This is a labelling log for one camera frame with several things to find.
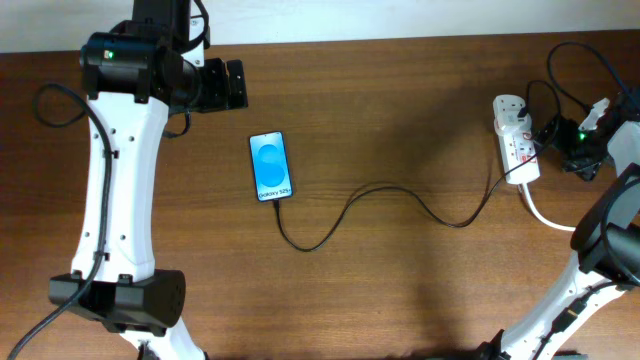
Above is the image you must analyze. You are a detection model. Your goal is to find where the white power strip cord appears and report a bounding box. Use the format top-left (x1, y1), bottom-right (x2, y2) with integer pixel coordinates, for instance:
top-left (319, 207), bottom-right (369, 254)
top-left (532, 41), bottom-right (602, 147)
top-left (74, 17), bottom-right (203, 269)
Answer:
top-left (517, 182), bottom-right (579, 233)

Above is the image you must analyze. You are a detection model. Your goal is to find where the black USB charging cable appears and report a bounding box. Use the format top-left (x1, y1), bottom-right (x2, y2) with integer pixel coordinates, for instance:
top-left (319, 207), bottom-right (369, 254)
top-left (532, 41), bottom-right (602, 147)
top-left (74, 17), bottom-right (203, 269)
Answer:
top-left (272, 79), bottom-right (564, 253)

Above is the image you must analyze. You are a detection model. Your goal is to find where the white power strip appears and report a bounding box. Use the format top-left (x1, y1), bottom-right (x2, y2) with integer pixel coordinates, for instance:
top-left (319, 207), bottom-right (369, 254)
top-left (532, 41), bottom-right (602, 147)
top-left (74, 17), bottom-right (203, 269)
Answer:
top-left (496, 125), bottom-right (540, 185)

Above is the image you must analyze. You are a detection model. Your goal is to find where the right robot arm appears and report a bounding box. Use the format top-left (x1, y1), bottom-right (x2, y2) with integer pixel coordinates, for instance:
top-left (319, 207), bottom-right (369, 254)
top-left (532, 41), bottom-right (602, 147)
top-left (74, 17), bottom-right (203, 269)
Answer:
top-left (472, 95), bottom-right (639, 359)

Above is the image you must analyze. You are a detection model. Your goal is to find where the blue Galaxy smartphone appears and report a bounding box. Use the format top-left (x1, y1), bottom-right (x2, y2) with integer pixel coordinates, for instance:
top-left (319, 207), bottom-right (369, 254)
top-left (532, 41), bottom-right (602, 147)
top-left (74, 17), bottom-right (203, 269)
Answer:
top-left (249, 132), bottom-right (294, 202)

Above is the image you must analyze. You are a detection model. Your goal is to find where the white USB charger plug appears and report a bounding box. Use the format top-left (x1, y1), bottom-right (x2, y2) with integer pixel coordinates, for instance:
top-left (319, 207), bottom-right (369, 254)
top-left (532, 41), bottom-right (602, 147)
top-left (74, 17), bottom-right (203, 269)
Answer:
top-left (492, 94), bottom-right (532, 136)

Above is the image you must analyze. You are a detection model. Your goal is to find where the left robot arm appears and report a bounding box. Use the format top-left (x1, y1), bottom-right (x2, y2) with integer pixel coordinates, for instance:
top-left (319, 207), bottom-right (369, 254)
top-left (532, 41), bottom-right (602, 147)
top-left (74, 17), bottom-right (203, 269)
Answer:
top-left (49, 0), bottom-right (248, 359)

